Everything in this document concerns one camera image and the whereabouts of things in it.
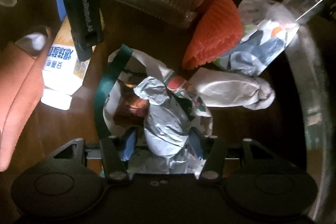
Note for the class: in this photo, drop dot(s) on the blue white crumpled wrapper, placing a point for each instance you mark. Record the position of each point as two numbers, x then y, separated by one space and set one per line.
259 46

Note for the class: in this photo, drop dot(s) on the crumpled white tissue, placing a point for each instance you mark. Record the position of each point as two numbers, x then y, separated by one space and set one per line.
223 89

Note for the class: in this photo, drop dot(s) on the grey paper ball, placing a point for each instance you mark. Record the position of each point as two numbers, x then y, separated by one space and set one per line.
166 125

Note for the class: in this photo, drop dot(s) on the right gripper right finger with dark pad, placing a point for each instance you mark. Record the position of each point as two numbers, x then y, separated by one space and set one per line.
212 150

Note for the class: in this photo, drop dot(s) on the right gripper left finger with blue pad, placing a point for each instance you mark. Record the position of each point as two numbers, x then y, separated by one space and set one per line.
116 152

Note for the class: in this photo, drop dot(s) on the orange foam net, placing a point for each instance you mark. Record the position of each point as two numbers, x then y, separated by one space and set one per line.
218 31

